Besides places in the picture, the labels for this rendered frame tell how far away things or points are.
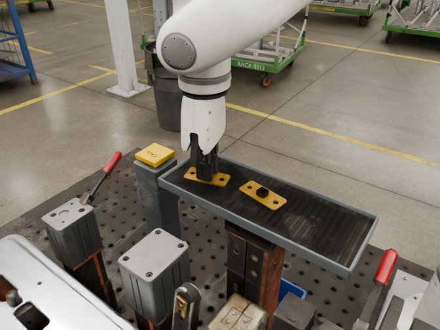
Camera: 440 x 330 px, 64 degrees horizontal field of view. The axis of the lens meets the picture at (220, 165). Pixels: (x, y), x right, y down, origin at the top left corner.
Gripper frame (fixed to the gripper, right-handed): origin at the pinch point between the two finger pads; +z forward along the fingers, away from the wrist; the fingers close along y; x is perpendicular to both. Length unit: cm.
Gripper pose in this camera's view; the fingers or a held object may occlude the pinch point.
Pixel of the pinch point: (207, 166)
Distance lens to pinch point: 66.4
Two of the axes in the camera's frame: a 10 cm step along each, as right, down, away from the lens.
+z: 0.0, 8.3, 5.6
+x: 9.4, 1.9, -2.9
